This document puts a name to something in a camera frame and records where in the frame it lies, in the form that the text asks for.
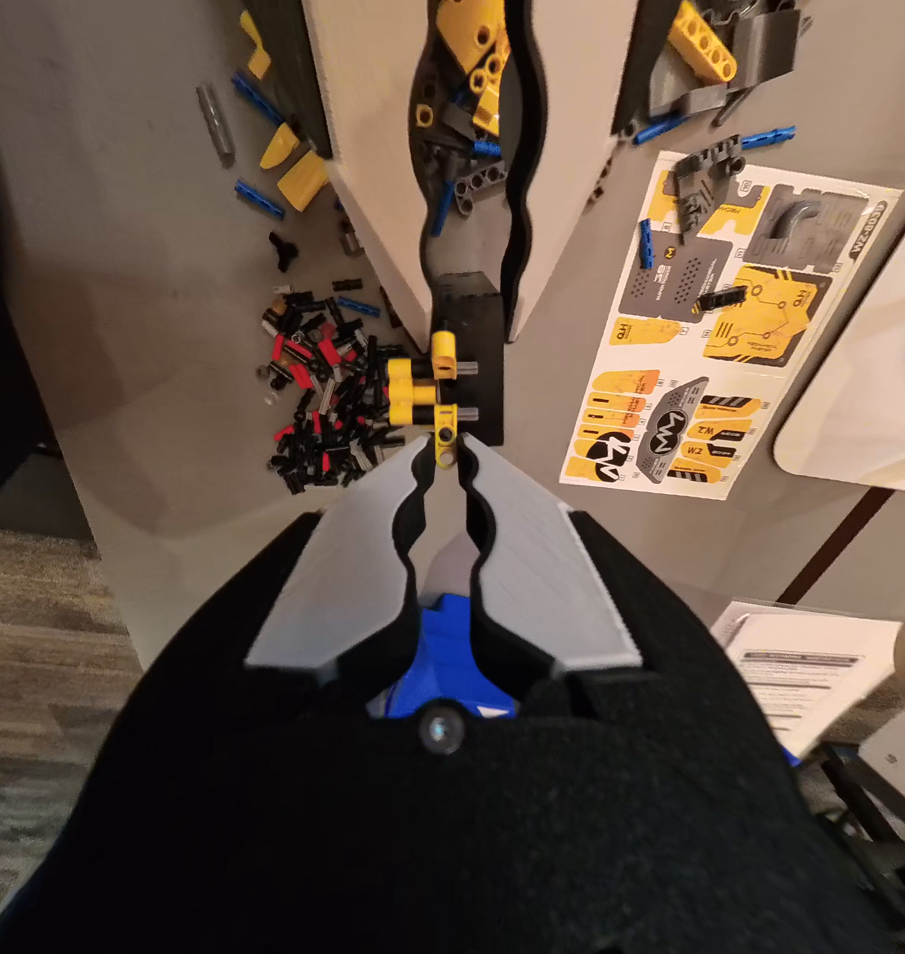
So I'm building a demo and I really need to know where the small yellow pointed brick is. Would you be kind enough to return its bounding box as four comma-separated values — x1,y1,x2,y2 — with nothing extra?
258,123,302,171

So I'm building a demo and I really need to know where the yellow grey sticker sheet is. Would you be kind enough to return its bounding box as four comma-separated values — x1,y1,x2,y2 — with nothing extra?
559,149,904,502

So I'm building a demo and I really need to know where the pile of yellow grey bricks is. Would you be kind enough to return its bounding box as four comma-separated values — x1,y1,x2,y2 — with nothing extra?
411,0,805,239

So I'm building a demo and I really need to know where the grey cylinder connector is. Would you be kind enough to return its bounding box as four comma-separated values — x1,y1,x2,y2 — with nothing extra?
196,83,237,166

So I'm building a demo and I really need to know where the large yellow curved brick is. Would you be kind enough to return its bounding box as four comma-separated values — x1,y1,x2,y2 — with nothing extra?
277,151,330,212

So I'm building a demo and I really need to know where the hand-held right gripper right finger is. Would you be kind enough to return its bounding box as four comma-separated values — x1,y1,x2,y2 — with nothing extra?
456,436,643,678

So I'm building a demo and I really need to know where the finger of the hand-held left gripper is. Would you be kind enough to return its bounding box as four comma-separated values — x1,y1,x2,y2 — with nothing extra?
500,0,652,344
302,0,443,353

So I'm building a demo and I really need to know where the grey elbow pipe brick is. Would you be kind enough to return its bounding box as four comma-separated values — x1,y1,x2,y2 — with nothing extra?
769,200,815,239

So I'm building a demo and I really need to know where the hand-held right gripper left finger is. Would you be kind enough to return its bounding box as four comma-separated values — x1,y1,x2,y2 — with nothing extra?
244,436,434,679

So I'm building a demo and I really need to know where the pile of black red pins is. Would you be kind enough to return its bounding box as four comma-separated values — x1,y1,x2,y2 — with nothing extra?
257,287,410,494

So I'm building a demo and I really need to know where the yellow holed connector brick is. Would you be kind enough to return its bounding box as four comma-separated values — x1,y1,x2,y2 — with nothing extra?
240,11,272,79

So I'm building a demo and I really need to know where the white printed paper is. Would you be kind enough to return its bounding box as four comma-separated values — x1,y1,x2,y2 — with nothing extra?
709,596,905,757

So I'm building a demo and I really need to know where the yellow and black brick assembly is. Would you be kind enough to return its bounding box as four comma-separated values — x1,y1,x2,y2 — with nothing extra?
428,272,507,448

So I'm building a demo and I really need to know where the white rounded tray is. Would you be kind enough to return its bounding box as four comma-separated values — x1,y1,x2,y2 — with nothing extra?
774,190,905,494

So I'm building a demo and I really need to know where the dark grey brick assembly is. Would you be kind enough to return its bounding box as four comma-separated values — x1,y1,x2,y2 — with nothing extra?
672,134,747,232

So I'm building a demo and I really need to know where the blue storage box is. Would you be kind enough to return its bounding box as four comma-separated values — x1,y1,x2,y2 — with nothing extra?
389,592,522,721

